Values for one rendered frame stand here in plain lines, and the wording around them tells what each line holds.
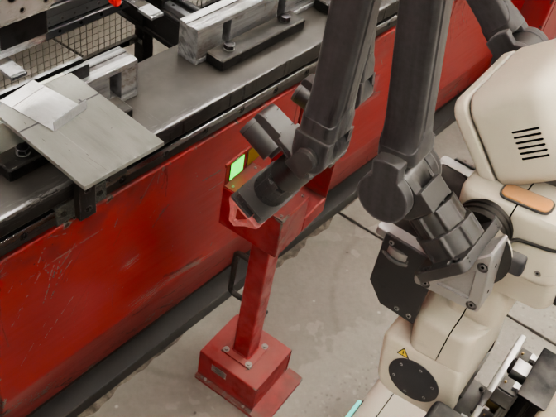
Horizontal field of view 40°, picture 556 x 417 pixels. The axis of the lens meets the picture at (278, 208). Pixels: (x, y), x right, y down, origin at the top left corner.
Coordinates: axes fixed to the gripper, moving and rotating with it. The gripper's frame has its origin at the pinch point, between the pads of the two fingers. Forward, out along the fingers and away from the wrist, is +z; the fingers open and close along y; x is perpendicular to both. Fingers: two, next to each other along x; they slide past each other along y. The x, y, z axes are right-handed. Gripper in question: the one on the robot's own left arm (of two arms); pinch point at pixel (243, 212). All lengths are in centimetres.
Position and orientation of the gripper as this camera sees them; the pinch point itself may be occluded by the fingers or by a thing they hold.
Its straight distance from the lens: 131.0
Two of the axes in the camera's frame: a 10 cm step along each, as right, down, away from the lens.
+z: -4.9, 3.9, 7.8
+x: 6.5, 7.6, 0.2
